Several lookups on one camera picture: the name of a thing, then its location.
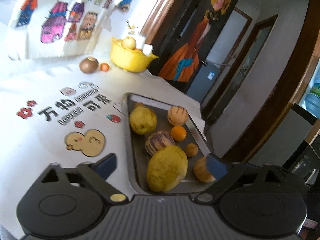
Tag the brown kiwi with sticker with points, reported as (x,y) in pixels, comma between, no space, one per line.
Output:
(89,65)

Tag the grey appliance in hallway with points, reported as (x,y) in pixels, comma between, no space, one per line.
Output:
(204,80)

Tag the white printed table cloth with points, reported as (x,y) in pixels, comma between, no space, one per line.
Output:
(44,100)

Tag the grey metal tray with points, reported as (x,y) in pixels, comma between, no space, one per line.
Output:
(140,148)

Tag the yellow apple in bowl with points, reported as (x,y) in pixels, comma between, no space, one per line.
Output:
(129,43)

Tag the large yellow lemon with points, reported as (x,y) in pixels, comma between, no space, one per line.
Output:
(166,169)

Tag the orange tangerine in tray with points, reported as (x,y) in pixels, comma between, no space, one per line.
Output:
(178,133)

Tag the small orange kumquat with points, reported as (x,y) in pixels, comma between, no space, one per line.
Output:
(104,67)

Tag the tan round melon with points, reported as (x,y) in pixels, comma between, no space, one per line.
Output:
(201,172)

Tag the purple striped pepino melon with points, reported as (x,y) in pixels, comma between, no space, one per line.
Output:
(157,141)

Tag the houses drawing paper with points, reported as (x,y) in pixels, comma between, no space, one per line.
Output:
(55,28)

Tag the white paper box in bowl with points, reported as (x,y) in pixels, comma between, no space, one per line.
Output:
(147,49)

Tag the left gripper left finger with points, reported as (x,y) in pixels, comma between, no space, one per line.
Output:
(95,176)

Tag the blue water bottle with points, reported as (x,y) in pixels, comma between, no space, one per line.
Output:
(312,99)

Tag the yellow pear in tray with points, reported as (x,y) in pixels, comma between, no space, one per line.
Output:
(143,120)

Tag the lady in orange dress painting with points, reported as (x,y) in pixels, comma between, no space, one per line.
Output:
(204,28)

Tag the small brown longan fruit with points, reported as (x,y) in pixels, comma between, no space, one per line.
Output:
(191,150)

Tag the white jar with flowers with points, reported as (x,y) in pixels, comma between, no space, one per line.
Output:
(135,33)

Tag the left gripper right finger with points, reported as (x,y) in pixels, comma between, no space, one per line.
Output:
(225,174)

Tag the yellow plastic bowl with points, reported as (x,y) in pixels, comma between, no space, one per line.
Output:
(131,60)

